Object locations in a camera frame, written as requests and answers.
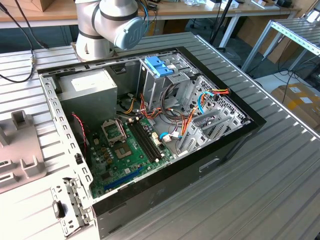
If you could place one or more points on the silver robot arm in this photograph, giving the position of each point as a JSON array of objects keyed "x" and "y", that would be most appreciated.
[{"x": 110, "y": 20}]

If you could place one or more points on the grey metal disk bay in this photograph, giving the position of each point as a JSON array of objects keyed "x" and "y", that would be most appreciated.
[{"x": 220, "y": 130}]

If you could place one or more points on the white board power connector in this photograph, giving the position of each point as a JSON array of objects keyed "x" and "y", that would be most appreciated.
[{"x": 156, "y": 139}]

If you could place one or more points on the black RAM slot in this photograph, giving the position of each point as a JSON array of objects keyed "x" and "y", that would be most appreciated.
[
  {"x": 141, "y": 142},
  {"x": 150, "y": 139},
  {"x": 144, "y": 141},
  {"x": 147, "y": 140}
]

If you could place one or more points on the grey metal drive cage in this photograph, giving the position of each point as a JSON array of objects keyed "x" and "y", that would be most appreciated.
[{"x": 155, "y": 90}]

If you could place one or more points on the green motherboard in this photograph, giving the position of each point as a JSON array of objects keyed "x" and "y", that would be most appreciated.
[{"x": 140, "y": 162}]

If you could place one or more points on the CPU socket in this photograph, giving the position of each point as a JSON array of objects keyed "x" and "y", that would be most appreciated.
[{"x": 122, "y": 152}]

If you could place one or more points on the blue plastic drive latch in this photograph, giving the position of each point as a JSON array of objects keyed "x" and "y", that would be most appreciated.
[{"x": 156, "y": 66}]

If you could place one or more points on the black open PC case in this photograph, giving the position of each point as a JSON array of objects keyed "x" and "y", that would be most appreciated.
[{"x": 175, "y": 180}]

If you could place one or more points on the blue expansion slot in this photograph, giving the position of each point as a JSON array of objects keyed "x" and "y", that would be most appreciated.
[{"x": 123, "y": 178}]

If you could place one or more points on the grey power supply unit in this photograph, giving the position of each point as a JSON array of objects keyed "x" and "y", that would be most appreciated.
[{"x": 90, "y": 102}]

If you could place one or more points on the black tripod stand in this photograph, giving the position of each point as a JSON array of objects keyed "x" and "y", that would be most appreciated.
[{"x": 217, "y": 30}]

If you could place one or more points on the black plastic case latch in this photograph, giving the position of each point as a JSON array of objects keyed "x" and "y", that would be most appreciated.
[{"x": 58, "y": 209}]

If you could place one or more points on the cardboard box yellow tape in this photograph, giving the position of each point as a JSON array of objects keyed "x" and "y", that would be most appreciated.
[{"x": 295, "y": 100}]

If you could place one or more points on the grey plastic parts rack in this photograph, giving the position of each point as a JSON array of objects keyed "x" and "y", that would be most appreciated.
[{"x": 22, "y": 140}]

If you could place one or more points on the aluminium slat table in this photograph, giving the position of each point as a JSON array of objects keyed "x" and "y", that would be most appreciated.
[{"x": 295, "y": 30}]

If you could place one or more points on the small brown cardboard box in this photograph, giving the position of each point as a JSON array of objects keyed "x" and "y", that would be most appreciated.
[{"x": 43, "y": 5}]

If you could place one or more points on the wooden desk white frame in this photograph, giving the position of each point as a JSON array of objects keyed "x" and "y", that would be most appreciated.
[
  {"x": 200, "y": 10},
  {"x": 57, "y": 15}
]

